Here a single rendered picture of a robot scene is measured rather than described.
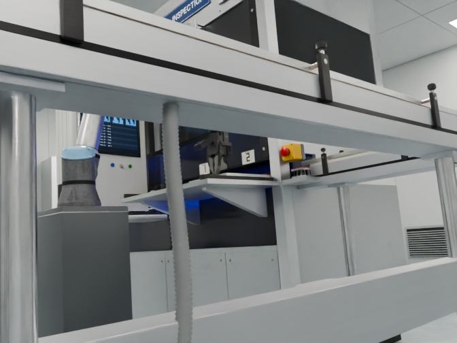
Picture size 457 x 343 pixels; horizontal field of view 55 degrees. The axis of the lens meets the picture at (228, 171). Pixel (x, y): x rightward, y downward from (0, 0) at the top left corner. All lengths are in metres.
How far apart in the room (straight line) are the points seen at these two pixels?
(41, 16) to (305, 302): 0.56
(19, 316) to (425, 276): 0.86
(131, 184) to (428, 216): 4.79
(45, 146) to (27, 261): 6.90
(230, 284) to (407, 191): 4.85
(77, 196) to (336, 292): 1.04
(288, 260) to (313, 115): 1.21
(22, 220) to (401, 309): 0.77
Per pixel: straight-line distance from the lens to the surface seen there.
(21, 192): 0.53
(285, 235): 1.94
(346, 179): 1.87
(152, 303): 2.84
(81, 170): 1.64
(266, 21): 2.17
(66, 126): 2.58
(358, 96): 0.95
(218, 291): 2.30
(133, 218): 2.37
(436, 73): 6.81
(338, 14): 2.69
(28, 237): 0.53
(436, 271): 1.18
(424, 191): 6.67
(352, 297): 0.88
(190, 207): 2.35
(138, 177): 2.71
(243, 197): 1.91
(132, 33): 0.60
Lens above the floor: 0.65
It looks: 8 degrees up
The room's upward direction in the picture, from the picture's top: 4 degrees counter-clockwise
